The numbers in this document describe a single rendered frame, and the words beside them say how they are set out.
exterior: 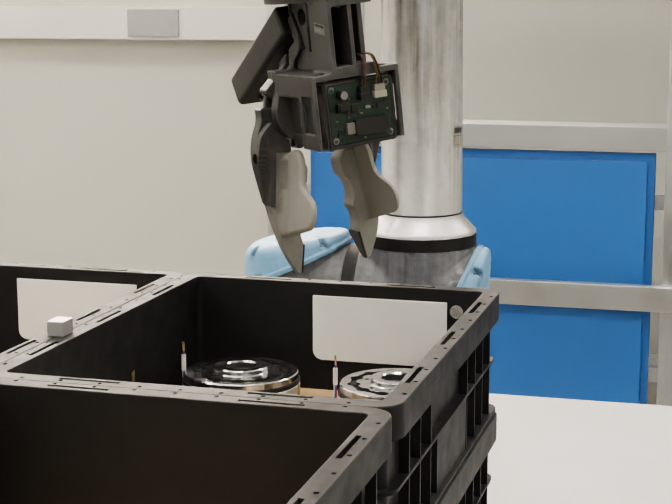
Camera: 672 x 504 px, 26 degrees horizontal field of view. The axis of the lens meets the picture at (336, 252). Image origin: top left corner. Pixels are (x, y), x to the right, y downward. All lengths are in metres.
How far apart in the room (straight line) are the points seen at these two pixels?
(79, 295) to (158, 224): 2.76
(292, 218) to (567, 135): 1.95
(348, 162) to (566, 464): 0.58
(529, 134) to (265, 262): 1.51
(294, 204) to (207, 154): 3.04
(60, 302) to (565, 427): 0.61
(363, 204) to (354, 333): 0.25
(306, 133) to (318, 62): 0.05
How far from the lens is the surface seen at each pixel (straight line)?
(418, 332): 1.31
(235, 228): 4.10
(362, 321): 1.32
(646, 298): 3.00
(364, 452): 0.85
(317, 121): 1.01
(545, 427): 1.70
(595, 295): 3.00
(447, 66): 1.50
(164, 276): 1.38
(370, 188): 1.09
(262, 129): 1.06
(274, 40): 1.07
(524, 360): 3.07
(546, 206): 3.01
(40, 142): 4.30
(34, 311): 1.44
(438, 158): 1.51
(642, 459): 1.61
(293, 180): 1.06
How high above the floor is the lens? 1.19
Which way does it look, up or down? 10 degrees down
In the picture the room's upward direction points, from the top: straight up
